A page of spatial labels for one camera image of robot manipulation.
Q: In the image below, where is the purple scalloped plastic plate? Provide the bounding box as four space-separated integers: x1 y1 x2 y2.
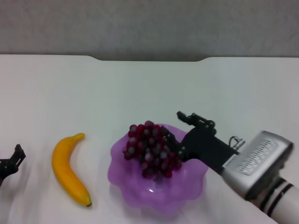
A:
107 123 209 215

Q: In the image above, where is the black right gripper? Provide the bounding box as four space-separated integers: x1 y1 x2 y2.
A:
161 111 239 175

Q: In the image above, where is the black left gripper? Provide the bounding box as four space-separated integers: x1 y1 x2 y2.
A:
0 144 26 187

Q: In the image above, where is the dark red grape bunch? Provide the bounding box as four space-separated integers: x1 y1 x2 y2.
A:
123 120 183 179

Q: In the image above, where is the yellow banana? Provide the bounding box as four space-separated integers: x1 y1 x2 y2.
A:
51 133 92 208

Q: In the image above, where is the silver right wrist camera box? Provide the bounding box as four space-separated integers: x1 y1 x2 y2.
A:
221 130 294 201

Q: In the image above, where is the thin right wrist cable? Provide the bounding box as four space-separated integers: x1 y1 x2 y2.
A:
228 136 246 150

